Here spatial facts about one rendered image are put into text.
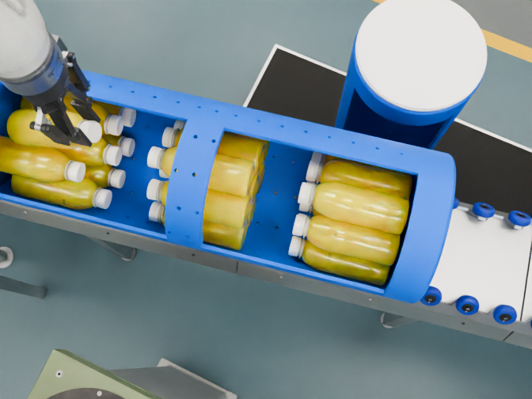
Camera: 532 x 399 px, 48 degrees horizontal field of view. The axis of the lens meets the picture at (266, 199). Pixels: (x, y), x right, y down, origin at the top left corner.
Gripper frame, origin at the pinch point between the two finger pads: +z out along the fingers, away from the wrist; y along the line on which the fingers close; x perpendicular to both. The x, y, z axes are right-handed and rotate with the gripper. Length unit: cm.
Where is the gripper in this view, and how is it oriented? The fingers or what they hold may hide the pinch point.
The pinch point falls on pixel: (81, 124)
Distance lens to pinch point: 107.0
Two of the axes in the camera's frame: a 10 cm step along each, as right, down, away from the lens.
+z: 0.3, 2.6, 9.7
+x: -9.7, -2.3, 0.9
